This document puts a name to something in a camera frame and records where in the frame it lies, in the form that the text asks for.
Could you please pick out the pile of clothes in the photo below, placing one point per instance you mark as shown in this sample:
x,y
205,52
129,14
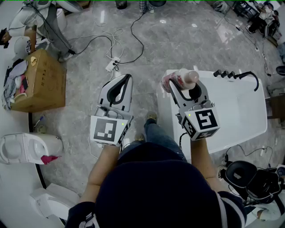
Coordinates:
x,y
14,78

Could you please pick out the person's right forearm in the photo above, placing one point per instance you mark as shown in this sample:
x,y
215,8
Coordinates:
x,y
201,157

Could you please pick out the white power strip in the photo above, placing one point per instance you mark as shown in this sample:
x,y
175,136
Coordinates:
x,y
112,63

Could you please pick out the black bin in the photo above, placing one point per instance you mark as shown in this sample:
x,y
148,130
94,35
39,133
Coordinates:
x,y
121,4

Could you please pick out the person's legs in jeans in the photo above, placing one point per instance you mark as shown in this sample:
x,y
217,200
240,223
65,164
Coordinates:
x,y
158,135

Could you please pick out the pink cloth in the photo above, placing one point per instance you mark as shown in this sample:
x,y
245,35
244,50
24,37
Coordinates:
x,y
49,159

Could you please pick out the white toilet with open lid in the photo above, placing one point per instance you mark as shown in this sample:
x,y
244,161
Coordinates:
x,y
26,148

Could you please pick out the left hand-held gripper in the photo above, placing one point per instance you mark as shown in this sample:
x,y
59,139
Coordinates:
x,y
104,130

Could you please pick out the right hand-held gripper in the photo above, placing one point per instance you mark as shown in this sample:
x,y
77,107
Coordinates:
x,y
203,121

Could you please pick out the pink bottle with red label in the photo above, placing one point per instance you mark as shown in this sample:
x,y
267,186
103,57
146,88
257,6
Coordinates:
x,y
188,77

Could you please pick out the white bathtub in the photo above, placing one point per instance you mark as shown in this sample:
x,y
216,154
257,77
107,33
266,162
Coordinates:
x,y
233,111

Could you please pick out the black bathtub faucet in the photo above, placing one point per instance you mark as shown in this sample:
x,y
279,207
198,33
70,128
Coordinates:
x,y
245,74

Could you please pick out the person's dark shirt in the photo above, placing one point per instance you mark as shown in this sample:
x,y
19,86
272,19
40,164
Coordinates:
x,y
160,191

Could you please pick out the white cap with printed patch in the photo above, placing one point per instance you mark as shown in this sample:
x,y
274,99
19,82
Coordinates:
x,y
21,45

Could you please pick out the white toilet with flat lid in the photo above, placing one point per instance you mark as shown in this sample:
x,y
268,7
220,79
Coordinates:
x,y
53,204

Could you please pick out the person's patterned shoe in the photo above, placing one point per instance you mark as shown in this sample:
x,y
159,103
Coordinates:
x,y
139,137
151,116

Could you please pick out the person's left forearm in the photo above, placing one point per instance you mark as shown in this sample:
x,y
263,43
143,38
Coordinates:
x,y
104,165

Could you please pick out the cluttered black desk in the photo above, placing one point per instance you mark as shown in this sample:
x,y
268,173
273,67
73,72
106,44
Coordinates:
x,y
258,16

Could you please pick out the brown cardboard box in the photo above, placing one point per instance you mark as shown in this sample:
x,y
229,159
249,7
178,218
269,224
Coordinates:
x,y
47,84

